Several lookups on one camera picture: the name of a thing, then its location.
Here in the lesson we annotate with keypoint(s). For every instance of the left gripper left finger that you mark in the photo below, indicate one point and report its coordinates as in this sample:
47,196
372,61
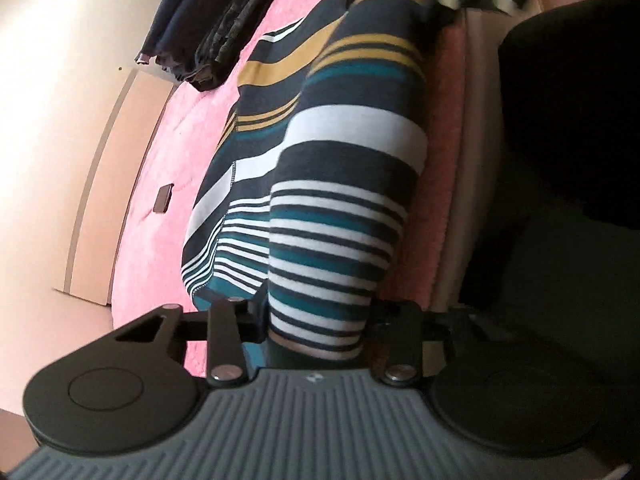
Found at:
231,323

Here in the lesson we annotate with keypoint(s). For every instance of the striped knit sweater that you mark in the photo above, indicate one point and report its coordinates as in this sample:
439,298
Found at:
311,184

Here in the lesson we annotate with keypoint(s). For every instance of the beige wooden headboard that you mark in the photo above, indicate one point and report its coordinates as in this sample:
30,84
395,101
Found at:
103,181

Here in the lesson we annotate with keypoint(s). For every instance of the pink bed blanket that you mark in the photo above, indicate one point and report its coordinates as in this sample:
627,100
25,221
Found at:
148,268

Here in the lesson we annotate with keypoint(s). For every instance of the dark folded clothes stack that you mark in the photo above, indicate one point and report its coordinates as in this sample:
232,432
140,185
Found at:
204,39

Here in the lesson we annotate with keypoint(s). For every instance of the black smartphone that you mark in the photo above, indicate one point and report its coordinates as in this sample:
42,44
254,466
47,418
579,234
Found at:
162,199

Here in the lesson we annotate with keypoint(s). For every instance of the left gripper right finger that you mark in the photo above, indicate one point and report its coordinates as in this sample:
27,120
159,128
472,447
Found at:
405,344

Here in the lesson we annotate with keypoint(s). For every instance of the navy folded garment top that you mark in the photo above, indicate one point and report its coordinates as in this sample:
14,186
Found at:
163,15

